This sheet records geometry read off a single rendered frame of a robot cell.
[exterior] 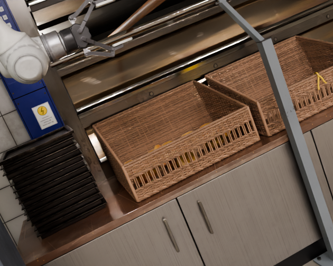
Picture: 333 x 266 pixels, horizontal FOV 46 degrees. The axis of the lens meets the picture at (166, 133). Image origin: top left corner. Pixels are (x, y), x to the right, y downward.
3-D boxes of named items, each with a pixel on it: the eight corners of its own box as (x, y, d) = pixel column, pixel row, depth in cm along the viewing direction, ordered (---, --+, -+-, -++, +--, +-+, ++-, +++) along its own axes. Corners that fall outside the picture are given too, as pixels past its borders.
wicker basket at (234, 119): (113, 177, 190) (89, 125, 184) (213, 129, 203) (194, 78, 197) (136, 205, 144) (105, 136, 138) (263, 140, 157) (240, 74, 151)
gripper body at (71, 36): (57, 31, 130) (83, 21, 132) (67, 56, 132) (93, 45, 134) (56, 28, 123) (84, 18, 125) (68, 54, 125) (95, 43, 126)
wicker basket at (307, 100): (220, 125, 203) (201, 75, 197) (311, 83, 214) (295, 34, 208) (268, 138, 156) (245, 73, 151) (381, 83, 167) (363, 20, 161)
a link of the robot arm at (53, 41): (52, 63, 132) (69, 56, 133) (52, 62, 123) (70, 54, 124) (40, 37, 130) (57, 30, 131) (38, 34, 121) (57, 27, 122)
